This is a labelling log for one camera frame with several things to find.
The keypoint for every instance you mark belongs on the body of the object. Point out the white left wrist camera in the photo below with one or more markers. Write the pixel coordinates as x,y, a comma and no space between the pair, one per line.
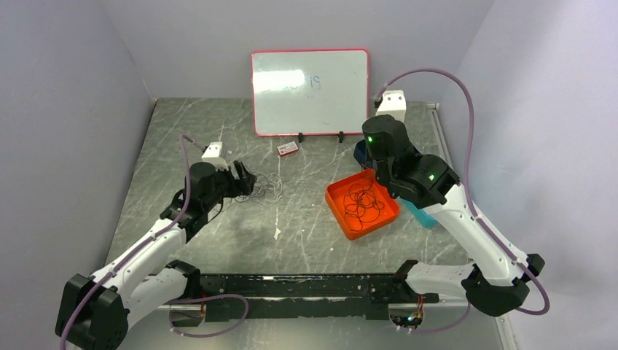
214,154

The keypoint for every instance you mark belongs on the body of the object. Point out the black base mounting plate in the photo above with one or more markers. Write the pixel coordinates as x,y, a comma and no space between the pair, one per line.
226,297

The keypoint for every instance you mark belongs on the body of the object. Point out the metal right table edge rail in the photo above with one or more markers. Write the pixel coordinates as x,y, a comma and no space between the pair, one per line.
442,144

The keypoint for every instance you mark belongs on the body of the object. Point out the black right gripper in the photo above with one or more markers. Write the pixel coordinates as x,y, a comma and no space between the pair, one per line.
367,152

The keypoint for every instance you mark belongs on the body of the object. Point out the orange plastic tray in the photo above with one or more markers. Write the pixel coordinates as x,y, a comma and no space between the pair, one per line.
360,205

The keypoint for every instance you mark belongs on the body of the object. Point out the light blue plastic tray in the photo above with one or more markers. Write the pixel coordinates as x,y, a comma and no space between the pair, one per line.
424,219

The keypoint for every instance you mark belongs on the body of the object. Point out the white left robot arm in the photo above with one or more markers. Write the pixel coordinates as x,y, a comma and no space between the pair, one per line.
97,311

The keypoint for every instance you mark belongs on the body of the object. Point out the pink framed whiteboard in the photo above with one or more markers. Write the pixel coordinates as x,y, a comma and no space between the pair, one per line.
320,92

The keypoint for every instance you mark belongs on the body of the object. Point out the dark navy plastic tray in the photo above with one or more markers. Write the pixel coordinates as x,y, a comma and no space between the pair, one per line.
362,156

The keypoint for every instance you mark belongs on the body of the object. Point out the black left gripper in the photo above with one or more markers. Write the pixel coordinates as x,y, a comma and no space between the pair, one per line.
235,187

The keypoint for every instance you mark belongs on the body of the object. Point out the small red white box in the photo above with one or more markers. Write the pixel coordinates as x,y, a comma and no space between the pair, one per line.
287,149

